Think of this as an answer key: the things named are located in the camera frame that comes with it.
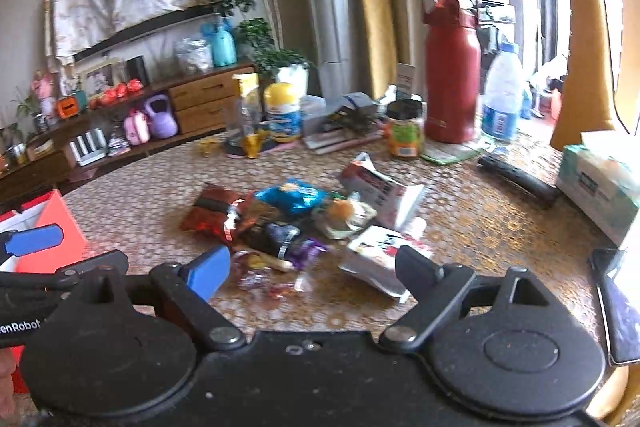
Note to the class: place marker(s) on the wooden tv cabinet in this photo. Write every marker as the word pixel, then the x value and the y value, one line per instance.
pixel 200 104

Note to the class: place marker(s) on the person's left forearm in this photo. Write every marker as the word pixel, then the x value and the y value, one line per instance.
pixel 4 382

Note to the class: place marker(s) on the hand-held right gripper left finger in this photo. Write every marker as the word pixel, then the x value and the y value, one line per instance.
pixel 210 274

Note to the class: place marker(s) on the black remote control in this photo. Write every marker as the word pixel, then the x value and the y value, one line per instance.
pixel 520 179

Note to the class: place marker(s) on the clear red candy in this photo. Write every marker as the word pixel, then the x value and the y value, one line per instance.
pixel 270 286

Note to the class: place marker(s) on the black speaker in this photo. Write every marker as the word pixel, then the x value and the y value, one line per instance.
pixel 137 69

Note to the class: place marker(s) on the white plant pot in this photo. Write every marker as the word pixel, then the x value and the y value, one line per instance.
pixel 294 79

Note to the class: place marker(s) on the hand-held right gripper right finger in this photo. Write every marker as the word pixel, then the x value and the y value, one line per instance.
pixel 410 269

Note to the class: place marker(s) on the green white tissue box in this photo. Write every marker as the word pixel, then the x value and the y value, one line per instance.
pixel 597 187

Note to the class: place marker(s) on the clear plastic bag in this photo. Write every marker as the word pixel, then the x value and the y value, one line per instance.
pixel 192 56

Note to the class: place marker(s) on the black smartphone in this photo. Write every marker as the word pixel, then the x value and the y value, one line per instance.
pixel 619 307

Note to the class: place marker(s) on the purple kettlebell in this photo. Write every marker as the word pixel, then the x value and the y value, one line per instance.
pixel 161 119

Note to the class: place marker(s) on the pink doll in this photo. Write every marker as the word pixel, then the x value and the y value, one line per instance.
pixel 42 89

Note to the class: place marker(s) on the white cardboard box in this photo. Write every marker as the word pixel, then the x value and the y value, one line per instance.
pixel 47 219

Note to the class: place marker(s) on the white photo frame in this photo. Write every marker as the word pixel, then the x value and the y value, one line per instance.
pixel 97 78

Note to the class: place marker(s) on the red chip bag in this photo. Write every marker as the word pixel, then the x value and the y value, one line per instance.
pixel 210 207

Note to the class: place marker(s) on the white blue card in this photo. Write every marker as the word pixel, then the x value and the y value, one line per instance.
pixel 405 81

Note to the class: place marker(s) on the pink toy case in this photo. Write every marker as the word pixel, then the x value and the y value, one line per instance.
pixel 136 128

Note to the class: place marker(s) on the white router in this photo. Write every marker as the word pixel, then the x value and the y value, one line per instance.
pixel 87 148

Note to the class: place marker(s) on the small book stack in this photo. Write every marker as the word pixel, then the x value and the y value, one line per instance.
pixel 117 147

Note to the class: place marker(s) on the purple snack wrapper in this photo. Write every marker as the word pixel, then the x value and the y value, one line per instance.
pixel 310 252

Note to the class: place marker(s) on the white snack bag black print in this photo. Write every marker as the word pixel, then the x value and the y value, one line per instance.
pixel 372 257

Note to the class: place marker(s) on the blue snack packet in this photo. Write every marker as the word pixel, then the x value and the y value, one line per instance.
pixel 292 198

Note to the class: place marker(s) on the black foil snack packet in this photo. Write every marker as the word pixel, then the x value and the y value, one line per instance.
pixel 280 234

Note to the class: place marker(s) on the yellow lid white canister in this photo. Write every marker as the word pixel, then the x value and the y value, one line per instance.
pixel 282 112

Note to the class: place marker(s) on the clear drinking glass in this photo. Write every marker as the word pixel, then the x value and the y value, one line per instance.
pixel 235 124

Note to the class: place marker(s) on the small yellow wrapper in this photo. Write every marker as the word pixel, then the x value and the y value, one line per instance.
pixel 205 147

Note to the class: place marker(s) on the black television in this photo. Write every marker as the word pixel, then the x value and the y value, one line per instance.
pixel 150 26

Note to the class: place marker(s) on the black lid glass jar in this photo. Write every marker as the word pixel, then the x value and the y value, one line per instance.
pixel 404 129

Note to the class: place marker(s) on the green coaster mat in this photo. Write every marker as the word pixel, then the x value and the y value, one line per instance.
pixel 452 153

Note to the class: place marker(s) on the brown snack packet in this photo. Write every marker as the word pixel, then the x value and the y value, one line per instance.
pixel 257 217

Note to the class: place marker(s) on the clear plastic water bottle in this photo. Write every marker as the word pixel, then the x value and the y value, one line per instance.
pixel 502 97

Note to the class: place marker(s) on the bread bun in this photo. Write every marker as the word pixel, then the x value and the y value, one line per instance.
pixel 345 213

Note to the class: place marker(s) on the white snack bag red label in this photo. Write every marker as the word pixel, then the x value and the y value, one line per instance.
pixel 382 192

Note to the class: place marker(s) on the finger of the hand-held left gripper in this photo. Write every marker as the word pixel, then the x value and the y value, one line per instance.
pixel 90 266
pixel 35 239

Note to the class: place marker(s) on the clear plastic box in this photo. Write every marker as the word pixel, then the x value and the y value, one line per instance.
pixel 312 113

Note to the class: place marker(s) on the small green potted plant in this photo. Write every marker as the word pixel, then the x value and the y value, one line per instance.
pixel 25 107

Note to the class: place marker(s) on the red thermos bottle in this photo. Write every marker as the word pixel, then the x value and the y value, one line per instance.
pixel 452 77

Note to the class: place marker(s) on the tall yellow snack bag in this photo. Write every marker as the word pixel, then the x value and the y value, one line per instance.
pixel 248 99

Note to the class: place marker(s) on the orange retro radio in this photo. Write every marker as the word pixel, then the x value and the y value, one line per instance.
pixel 70 106

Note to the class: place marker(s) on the light blue bottle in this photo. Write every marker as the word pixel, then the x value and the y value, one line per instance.
pixel 224 46

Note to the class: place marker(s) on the yellow candy packet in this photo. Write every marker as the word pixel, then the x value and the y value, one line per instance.
pixel 260 261

